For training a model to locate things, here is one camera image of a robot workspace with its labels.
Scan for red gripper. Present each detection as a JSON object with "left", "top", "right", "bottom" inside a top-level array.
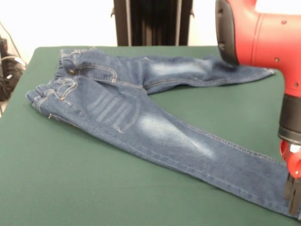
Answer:
[{"left": 279, "top": 139, "right": 301, "bottom": 215}]

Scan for blue denim jeans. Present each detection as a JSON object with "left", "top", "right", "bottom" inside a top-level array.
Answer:
[{"left": 25, "top": 47, "right": 301, "bottom": 221}]

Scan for dark green table cloth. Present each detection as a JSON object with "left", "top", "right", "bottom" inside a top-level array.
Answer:
[{"left": 0, "top": 46, "right": 301, "bottom": 226}]

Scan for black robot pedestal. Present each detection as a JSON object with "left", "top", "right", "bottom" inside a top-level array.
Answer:
[{"left": 110, "top": 0, "right": 196, "bottom": 47}]

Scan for tangled black cables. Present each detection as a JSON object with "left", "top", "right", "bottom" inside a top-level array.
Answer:
[{"left": 0, "top": 35, "right": 25, "bottom": 102}]

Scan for white cable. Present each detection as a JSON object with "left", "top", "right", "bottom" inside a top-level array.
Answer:
[{"left": 0, "top": 55, "right": 25, "bottom": 68}]

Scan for thin grey cable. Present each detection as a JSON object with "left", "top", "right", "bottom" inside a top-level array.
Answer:
[{"left": 0, "top": 21, "right": 21, "bottom": 58}]

